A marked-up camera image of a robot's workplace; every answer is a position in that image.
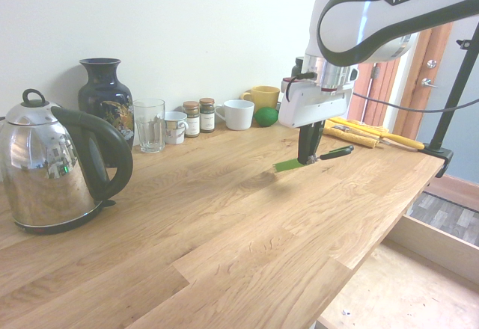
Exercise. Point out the metal spoon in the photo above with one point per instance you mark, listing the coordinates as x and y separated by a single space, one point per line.
340 128

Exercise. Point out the green and black scissors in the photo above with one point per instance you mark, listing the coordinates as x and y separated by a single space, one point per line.
287 165

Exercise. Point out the yellow cloth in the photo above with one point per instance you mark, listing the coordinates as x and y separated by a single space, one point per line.
359 138

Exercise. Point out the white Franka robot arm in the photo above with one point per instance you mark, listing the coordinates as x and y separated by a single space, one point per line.
374 18

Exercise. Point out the spice jar brown lid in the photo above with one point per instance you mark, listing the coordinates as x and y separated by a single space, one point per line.
207 117
191 121

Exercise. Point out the clear glass tumbler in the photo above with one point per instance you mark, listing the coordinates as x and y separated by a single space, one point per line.
149 127

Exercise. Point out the yellow mug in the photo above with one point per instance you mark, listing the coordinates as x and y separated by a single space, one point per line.
266 96

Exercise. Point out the green lime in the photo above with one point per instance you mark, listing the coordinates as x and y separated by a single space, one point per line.
266 116

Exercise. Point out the wooden door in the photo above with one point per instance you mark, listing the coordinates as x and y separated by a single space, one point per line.
430 45

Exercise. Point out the small white patterned mug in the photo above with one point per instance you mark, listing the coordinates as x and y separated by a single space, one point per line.
174 129

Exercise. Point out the silver door deadbolt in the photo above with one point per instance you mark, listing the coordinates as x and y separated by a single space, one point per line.
432 63

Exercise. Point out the black clamp camera stand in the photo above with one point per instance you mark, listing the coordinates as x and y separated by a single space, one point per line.
458 82

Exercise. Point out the stainless steel electric kettle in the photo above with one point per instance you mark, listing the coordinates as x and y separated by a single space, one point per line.
45 172

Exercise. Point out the open wooden drawer white front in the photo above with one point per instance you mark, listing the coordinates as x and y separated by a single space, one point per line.
404 288

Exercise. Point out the plain white cup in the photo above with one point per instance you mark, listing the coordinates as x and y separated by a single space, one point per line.
239 116

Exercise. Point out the dark blue floral vase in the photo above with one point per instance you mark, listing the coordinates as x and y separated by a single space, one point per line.
105 93

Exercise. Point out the small black box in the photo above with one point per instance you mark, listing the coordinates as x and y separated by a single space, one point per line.
278 107

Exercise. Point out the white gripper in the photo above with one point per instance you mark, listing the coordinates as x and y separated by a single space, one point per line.
314 104

